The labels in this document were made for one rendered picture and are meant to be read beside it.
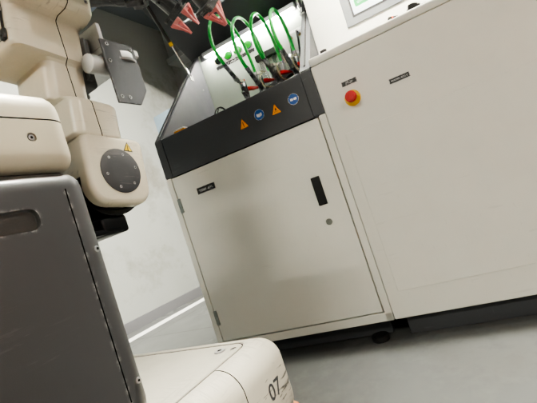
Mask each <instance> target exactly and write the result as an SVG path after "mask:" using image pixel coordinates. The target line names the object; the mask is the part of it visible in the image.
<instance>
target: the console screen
mask: <svg viewBox="0 0 537 403"><path fill-rule="evenodd" d="M339 1H340V5H341V8H342V11H343V14H344V18H345V21H346V23H347V26H348V28H350V27H352V26H354V25H356V24H358V23H360V22H362V21H364V20H366V19H368V18H370V17H372V16H374V15H376V14H378V13H380V12H382V11H384V10H386V9H388V8H390V7H392V6H394V5H395V4H397V3H399V2H402V1H403V0H339Z"/></svg>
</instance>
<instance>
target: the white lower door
mask: <svg viewBox="0 0 537 403"><path fill-rule="evenodd" d="M172 181H173V185H174V188H175V190H176V193H177V197H178V199H177V203H178V205H179V208H180V211H181V213H183V215H184V218H185V222H186V225H187V228H188V231H189V235H190V237H191V240H192V243H193V247H194V250H195V253H196V255H197V260H198V262H199V265H200V267H201V272H202V275H203V278H204V280H205V284H206V287H207V290H208V292H209V297H210V300H211V302H212V305H213V309H214V311H213V314H214V317H215V320H216V323H217V325H219V327H220V330H221V334H222V337H223V339H224V341H230V340H234V339H238V338H243V337H251V336H256V335H260V334H265V333H272V332H277V331H281V330H286V329H294V328H299V327H303V326H307V325H315V324H320V323H325V322H329V321H337V320H341V319H346V318H350V317H359V316H363V315H367V314H372V313H380V312H383V307H382V305H381V302H380V298H379V295H378V293H377V290H376V286H375V283H374V281H373V278H372V274H371V271H370V269H369V266H368V262H367V259H366V257H365V254H364V250H363V247H362V245H361V243H360V239H359V236H358V233H357V231H356V227H355V224H354V221H353V219H352V215H351V212H350V209H349V207H348V203H347V200H346V197H345V195H344V191H343V188H342V185H341V183H340V179H339V176H338V173H337V171H336V167H335V165H334V162H333V160H332V155H331V153H330V150H329V148H328V143H327V141H326V138H325V136H324V131H323V129H322V126H321V124H320V119H319V118H315V119H313V120H311V121H309V122H306V123H304V124H302V125H299V126H297V127H294V128H292V129H290V130H287V131H285V132H283V133H281V134H278V135H275V136H273V137H271V138H268V139H266V140H264V141H262V142H258V143H257V144H254V145H252V146H249V147H247V148H245V149H242V150H239V151H237V152H236V153H233V154H230V155H228V156H226V157H223V158H221V159H218V160H216V161H214V162H211V163H209V164H207V165H205V166H202V167H200V168H197V169H195V170H192V171H190V172H188V173H186V174H182V175H181V176H178V177H176V178H173V179H172Z"/></svg>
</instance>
